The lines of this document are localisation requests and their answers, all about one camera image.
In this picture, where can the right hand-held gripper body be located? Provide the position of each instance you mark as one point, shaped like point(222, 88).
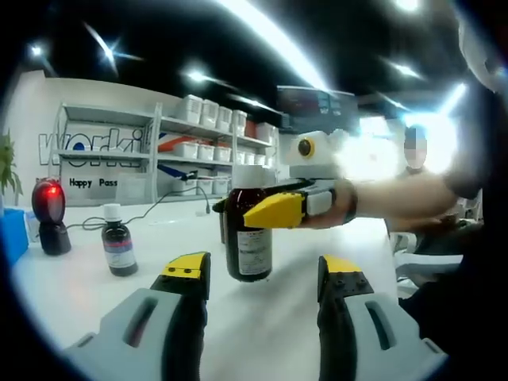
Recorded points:
point(317, 162)

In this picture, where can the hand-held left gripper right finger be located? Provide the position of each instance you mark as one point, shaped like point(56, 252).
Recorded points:
point(333, 341)

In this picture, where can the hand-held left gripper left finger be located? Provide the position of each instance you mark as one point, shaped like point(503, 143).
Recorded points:
point(186, 341)

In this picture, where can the tall green-label medicine bottle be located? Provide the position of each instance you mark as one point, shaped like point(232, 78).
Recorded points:
point(248, 246)

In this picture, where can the hanging dark display screen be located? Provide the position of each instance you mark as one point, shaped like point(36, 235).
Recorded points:
point(309, 103)

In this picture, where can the white table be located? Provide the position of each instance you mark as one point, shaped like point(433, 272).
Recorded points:
point(278, 317)

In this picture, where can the rows of white storage boxes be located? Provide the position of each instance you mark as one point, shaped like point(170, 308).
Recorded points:
point(206, 152)

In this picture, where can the person's dark clothing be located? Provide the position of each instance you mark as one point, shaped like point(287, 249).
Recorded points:
point(436, 317)

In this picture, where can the white plastic chair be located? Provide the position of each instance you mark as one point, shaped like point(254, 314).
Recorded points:
point(428, 266)

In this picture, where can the long curved ceiling light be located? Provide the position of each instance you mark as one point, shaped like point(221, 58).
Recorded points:
point(285, 39)

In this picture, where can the group of ceiling spotlights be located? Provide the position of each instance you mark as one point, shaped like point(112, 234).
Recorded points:
point(196, 75)

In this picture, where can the small blue white box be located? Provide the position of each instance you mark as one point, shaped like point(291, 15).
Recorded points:
point(32, 226)

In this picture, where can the black red-window barcode scanner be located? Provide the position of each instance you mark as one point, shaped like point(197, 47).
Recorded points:
point(49, 206)

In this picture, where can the white worn device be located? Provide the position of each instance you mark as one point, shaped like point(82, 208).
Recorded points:
point(476, 51)

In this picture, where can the blue plastic bin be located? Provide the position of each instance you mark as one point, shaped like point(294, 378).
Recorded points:
point(14, 238)

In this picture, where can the green potted plant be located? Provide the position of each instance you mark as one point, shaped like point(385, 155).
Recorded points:
point(8, 166)

